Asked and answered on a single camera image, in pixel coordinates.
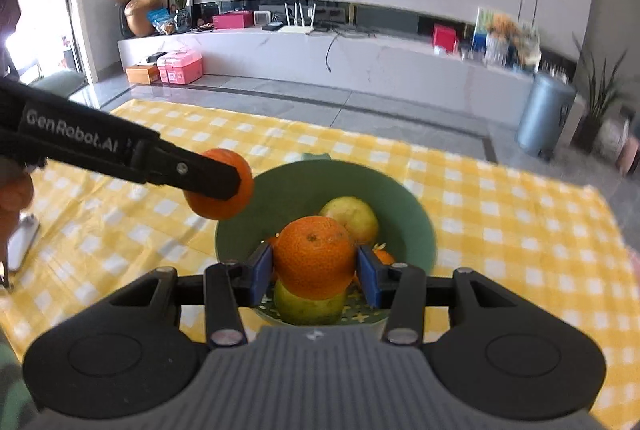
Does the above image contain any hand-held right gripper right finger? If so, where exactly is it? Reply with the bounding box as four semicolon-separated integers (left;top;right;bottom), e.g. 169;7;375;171
356;245;526;346

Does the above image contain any white router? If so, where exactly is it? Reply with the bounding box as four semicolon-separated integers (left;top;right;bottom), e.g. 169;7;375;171
277;2;317;34

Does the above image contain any flat magenta box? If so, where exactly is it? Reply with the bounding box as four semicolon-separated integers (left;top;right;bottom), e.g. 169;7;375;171
212;10;253;30

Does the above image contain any small painted picture board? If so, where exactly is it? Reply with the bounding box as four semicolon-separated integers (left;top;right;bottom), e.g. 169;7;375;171
472;8;493;52

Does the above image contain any long-leaf potted plant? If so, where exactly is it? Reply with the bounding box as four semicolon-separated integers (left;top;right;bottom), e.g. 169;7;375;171
570;35;640;154

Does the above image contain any black hanging cable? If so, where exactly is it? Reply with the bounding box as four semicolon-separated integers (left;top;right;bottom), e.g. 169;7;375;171
325;30;352;72

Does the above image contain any brown teddy bear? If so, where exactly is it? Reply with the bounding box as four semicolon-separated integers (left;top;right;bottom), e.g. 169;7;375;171
487;14;521;37

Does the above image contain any yellow lemon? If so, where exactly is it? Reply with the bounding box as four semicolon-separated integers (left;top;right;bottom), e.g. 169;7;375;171
273;280;347;326
319;196;381;246

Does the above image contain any printed round fan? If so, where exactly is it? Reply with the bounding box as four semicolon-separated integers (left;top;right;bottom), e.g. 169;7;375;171
517;23;542;56

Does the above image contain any yellow checkered tablecloth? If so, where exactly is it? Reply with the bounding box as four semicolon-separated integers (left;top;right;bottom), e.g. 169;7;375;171
0;98;640;430

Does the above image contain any orange cardboard box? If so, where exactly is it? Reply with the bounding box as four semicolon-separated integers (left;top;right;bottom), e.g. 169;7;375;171
125;64;160;85

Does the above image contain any person's left hand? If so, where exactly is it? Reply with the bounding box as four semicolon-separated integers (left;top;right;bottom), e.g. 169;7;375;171
0;157;35;264

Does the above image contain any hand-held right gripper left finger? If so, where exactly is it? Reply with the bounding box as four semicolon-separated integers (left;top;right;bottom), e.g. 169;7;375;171
107;243;275;347

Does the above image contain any green colander bowl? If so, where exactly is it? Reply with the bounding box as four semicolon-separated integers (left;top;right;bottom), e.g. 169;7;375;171
215;153;438;329

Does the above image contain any large pink storage box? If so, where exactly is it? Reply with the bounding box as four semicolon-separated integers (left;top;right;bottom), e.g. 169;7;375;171
169;49;203;86

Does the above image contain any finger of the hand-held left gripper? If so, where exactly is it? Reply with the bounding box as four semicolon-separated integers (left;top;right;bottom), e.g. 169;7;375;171
145;138;242;201

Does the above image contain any small pink heater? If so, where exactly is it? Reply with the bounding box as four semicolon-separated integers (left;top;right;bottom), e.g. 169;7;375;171
617;135;640;177

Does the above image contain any teal patterned cloth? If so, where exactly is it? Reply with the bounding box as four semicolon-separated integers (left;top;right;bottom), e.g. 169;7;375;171
0;335;39;430

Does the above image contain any white marble television console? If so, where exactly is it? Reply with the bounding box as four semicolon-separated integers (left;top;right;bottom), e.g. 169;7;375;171
117;23;583;127

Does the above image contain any red gift box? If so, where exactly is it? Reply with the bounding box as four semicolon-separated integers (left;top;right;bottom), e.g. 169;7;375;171
432;24;459;54

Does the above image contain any white ceramic vase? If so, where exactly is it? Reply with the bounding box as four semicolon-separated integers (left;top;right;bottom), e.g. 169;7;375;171
484;33;512;64

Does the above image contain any white plastic bag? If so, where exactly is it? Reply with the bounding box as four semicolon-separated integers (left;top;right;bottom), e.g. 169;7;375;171
595;117;629;161

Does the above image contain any blue snack bag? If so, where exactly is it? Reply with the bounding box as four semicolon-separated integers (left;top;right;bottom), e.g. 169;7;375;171
146;8;176;35

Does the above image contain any golden round vase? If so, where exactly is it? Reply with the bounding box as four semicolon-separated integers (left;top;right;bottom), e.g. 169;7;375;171
124;0;162;38

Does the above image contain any grey-blue pedal trash can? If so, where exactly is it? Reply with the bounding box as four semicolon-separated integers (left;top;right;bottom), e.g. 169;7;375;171
515;71;577;159

